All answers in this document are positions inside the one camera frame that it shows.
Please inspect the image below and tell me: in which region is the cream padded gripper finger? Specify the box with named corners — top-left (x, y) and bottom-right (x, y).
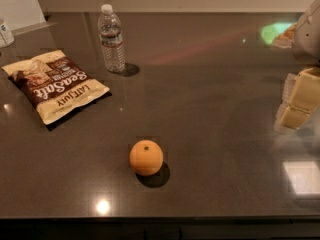
top-left (274, 67), bottom-right (320, 133)

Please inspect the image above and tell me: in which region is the colourful snack bag far right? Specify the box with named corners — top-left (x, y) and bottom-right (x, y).
top-left (271, 24), bottom-right (296, 49)

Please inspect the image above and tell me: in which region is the orange fruit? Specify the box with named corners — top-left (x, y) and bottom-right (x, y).
top-left (129, 140), bottom-right (163, 176)

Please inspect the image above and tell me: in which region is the clear plastic water bottle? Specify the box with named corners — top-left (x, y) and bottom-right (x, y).
top-left (98, 4), bottom-right (125, 73)

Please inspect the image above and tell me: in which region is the sea salt chips bag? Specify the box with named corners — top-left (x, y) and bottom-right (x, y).
top-left (2, 50), bottom-right (109, 125)

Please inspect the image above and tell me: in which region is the white container at left edge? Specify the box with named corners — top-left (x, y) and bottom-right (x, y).
top-left (0, 18), bottom-right (15, 48)

